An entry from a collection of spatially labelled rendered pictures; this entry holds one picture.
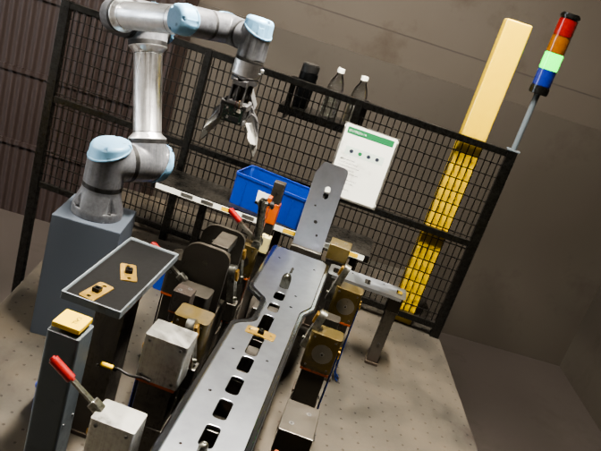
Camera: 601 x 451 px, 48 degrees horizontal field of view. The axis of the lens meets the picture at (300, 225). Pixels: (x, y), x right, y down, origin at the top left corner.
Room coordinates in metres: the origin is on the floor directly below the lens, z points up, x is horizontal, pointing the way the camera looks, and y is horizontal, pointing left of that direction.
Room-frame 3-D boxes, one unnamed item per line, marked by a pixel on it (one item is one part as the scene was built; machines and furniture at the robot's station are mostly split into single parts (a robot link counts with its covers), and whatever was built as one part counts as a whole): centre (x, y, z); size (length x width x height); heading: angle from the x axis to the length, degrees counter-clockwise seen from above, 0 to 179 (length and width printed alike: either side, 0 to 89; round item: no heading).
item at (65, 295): (1.43, 0.36, 1.16); 0.37 x 0.14 x 0.02; 176
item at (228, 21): (1.80, 0.34, 1.74); 0.11 x 0.11 x 0.08; 51
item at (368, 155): (2.65, -0.16, 1.30); 0.23 x 0.02 x 0.31; 86
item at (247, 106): (1.74, 0.26, 1.58); 0.09 x 0.08 x 0.12; 176
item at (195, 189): (2.55, 0.15, 1.01); 0.90 x 0.22 x 0.03; 86
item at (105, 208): (1.85, 0.59, 1.15); 0.15 x 0.15 x 0.10
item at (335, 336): (1.69, -0.18, 0.87); 0.12 x 0.07 x 0.35; 86
